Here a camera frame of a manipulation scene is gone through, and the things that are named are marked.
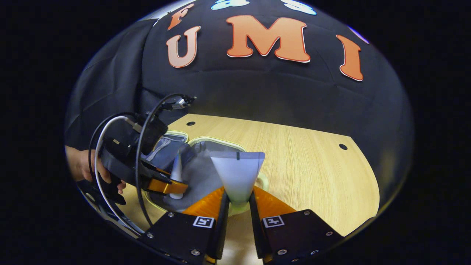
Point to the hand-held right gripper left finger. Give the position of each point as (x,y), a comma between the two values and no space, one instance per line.
(220,228)

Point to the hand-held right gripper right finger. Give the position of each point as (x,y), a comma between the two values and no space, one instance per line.
(255,228)

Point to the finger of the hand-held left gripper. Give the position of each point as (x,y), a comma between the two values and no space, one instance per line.
(167,187)

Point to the small white skin care bottle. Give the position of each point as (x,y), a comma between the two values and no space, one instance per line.
(176,173)

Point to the pale yellow suitcase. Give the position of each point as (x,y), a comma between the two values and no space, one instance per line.
(198,176)

